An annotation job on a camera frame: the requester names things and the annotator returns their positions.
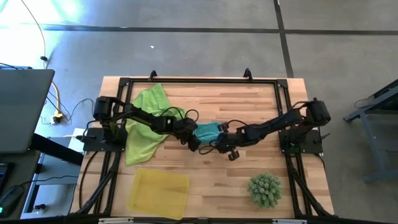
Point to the black desk beam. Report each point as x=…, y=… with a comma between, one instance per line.
x=56, y=149

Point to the teal microfiber towel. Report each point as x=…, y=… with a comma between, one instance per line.
x=206, y=132

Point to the green artificial succulent plant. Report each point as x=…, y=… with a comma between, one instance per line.
x=265, y=189

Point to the black aluminium table frame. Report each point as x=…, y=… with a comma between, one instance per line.
x=202, y=80

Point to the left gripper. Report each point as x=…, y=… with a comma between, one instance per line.
x=183, y=129

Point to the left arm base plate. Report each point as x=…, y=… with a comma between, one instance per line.
x=93, y=141

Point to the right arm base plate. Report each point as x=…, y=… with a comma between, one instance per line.
x=311, y=144

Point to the grey shelf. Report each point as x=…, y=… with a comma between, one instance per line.
x=59, y=169

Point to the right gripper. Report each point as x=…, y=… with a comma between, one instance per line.
x=231, y=140

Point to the yellow translucent plastic basket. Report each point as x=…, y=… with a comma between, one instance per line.
x=158, y=193

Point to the bright green microfiber towel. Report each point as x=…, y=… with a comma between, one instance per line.
x=152, y=99

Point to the white bracket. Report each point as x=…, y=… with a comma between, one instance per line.
x=289, y=221
x=116, y=220

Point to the dark desk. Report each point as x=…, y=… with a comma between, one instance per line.
x=21, y=174

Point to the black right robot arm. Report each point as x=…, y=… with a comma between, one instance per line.
x=280, y=123

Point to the yellow power plug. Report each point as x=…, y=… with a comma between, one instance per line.
x=57, y=117

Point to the grey laptop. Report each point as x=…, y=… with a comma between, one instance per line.
x=25, y=109

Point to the black frame hook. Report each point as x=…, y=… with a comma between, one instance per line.
x=247, y=73
x=152, y=74

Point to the blue-grey metal table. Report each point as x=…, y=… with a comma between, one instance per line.
x=371, y=143

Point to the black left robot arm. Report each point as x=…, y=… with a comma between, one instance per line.
x=143, y=116

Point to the white paper sheet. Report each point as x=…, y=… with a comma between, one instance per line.
x=76, y=140

